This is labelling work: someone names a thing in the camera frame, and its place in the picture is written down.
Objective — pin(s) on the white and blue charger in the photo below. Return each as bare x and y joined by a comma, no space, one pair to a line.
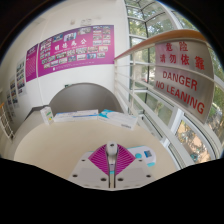
111,155

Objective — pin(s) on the white and teal box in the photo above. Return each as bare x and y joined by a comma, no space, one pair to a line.
118,119

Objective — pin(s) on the long flat white box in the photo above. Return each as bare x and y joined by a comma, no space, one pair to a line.
75,116

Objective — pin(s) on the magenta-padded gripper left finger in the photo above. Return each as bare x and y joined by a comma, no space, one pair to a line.
98,160

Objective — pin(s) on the green exit sign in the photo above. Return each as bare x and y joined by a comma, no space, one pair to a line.
67,85

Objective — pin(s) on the grey round-backed chair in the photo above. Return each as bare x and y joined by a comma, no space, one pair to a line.
83,96

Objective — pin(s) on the large magenta photo poster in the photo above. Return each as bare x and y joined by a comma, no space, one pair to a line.
76,50

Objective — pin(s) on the white stair railing wooden handrail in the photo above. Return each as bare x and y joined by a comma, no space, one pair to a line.
6,121

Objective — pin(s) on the clear warning sign red letters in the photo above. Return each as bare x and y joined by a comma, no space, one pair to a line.
186,80

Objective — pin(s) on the white railing with wooden handrail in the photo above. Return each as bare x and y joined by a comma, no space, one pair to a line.
173,35

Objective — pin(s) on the white photo wall board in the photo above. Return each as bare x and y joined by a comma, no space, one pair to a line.
13,91
8,100
21,77

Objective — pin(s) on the narrow magenta text poster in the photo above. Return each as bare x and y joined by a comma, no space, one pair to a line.
31,63

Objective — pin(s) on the small upright white box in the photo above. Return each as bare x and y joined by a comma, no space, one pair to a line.
47,116

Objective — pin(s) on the white framed glass window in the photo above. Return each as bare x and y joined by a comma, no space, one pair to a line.
140,26

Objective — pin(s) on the white and teal power strip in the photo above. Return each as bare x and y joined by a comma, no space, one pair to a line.
145,155

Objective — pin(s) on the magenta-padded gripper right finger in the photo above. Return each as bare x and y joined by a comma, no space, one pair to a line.
126,160

